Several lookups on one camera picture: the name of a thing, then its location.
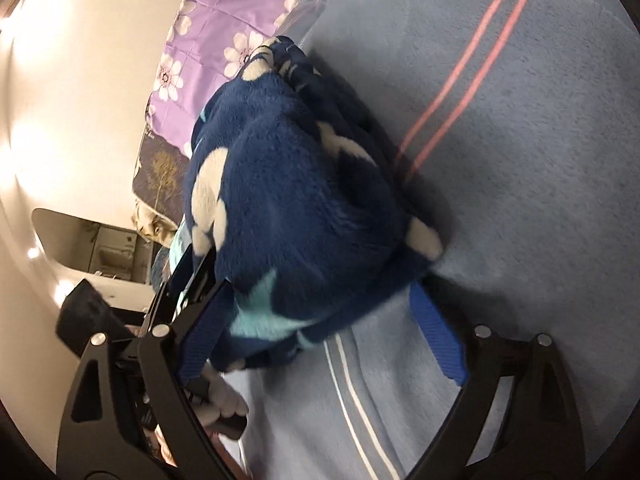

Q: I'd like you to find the beige crumpled cloth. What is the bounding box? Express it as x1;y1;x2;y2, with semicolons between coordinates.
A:
131;200;177;248

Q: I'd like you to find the purple floral pillow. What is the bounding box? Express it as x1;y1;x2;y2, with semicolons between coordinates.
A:
140;0;300;156

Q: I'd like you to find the navy star fleece pajama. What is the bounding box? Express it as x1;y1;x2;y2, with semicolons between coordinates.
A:
181;36;442;378

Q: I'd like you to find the blue plaid bed blanket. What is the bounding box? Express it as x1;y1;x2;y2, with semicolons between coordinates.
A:
232;0;639;479

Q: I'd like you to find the dark tree pattern pillow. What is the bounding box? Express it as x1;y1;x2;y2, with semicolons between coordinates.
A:
132;125;190;226

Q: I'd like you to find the left white gloved hand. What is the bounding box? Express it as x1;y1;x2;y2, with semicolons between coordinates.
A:
194;362;248;429

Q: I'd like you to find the teal patterned bed sheet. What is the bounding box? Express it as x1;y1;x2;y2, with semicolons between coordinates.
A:
168;220;194;292

